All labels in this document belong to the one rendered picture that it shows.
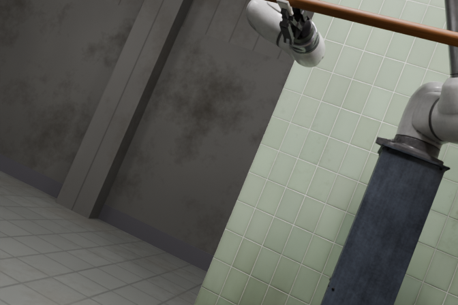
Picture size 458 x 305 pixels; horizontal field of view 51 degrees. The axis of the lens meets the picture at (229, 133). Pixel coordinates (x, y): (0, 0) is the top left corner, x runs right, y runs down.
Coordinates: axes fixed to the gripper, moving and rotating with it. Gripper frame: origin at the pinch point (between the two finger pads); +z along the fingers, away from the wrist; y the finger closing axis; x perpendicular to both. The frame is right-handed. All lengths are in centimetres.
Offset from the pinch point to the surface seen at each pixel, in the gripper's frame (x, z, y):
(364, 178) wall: -24, -120, 24
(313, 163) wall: 0, -120, 26
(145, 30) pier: 169, -198, -28
